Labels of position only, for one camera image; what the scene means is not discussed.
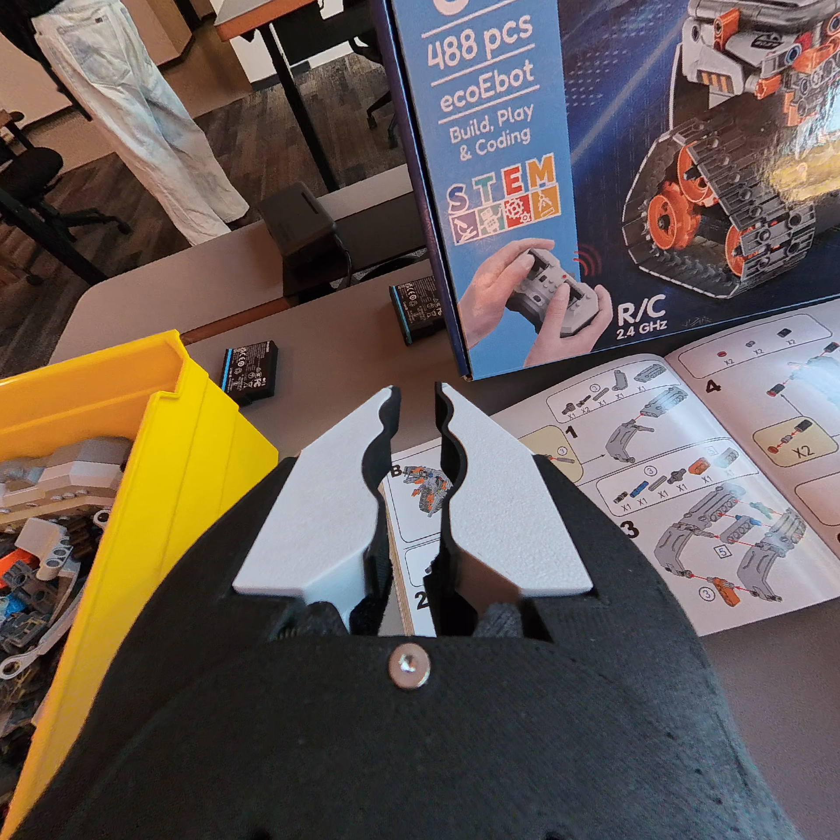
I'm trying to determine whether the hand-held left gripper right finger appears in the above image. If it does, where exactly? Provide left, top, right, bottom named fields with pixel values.
left=430, top=382, right=595, bottom=636

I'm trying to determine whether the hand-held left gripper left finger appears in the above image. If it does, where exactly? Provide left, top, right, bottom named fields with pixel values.
left=233, top=386, right=402, bottom=636

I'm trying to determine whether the yellow plastic bin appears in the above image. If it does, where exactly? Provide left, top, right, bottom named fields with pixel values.
left=0, top=330, right=280, bottom=821

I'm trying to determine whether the open instruction booklet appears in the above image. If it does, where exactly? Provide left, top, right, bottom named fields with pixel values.
left=384, top=298, right=840, bottom=639

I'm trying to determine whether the beige neighbouring table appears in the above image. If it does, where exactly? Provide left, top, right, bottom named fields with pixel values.
left=49, top=164, right=431, bottom=363

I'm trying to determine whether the pile of toy brick parts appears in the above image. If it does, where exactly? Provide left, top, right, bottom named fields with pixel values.
left=0, top=436, right=133, bottom=782

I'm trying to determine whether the black power adapter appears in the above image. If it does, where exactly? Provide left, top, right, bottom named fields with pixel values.
left=256, top=182, right=340, bottom=261

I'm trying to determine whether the blue building kit box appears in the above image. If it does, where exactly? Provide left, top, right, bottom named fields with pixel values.
left=371, top=0, right=840, bottom=383

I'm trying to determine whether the black office chair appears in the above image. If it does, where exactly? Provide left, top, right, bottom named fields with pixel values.
left=0, top=110, right=133, bottom=287

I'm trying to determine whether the black-legged orange-edged table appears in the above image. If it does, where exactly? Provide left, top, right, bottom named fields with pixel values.
left=215, top=0, right=395, bottom=195

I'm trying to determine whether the small black camera battery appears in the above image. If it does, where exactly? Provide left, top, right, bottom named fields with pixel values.
left=222, top=340, right=280, bottom=409
left=388, top=276, right=448, bottom=346

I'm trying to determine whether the black adapter cable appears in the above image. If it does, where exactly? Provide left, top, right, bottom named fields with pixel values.
left=330, top=228, right=357, bottom=291

